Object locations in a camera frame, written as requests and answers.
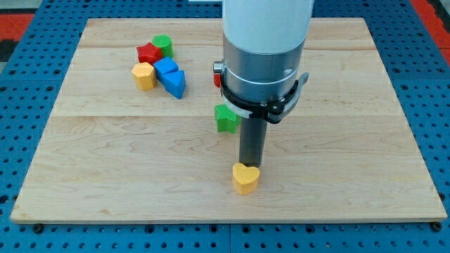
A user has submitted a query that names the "red block behind arm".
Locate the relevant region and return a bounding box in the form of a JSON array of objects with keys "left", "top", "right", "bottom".
[{"left": 214, "top": 73, "right": 221, "bottom": 88}]

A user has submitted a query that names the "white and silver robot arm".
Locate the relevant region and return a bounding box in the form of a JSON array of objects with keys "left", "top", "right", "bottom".
[{"left": 222, "top": 0, "right": 314, "bottom": 103}]

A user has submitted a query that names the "green star block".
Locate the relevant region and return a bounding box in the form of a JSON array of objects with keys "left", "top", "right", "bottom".
[{"left": 214, "top": 104, "right": 241, "bottom": 134}]

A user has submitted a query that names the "yellow heart block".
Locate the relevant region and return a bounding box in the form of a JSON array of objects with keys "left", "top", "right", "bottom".
[{"left": 232, "top": 163, "right": 260, "bottom": 195}]

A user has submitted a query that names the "blue triangle block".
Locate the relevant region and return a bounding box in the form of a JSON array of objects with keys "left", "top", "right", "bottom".
[{"left": 162, "top": 70, "right": 186, "bottom": 99}]

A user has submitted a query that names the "red star block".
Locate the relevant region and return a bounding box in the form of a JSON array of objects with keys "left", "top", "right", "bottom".
[{"left": 136, "top": 42, "right": 163, "bottom": 65}]

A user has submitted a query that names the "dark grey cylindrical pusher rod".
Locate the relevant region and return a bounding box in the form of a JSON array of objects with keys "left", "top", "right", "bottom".
[{"left": 239, "top": 118, "right": 267, "bottom": 167}]

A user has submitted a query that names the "blue cube block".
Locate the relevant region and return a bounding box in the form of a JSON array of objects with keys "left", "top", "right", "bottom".
[{"left": 153, "top": 57, "right": 179, "bottom": 81}]

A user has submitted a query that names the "yellow hexagon block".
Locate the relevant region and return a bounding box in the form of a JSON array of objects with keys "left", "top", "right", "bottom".
[{"left": 131, "top": 62, "right": 158, "bottom": 91}]

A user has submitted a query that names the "green cylinder block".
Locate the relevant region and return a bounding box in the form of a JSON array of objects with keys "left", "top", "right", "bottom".
[{"left": 152, "top": 34, "right": 174, "bottom": 58}]

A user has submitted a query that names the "light wooden board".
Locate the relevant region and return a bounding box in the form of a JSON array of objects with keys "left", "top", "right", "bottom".
[{"left": 11, "top": 18, "right": 447, "bottom": 224}]

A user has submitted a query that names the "black clamp ring with lever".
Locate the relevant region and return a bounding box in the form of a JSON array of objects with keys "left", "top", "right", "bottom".
[{"left": 220, "top": 72, "right": 310, "bottom": 125}]

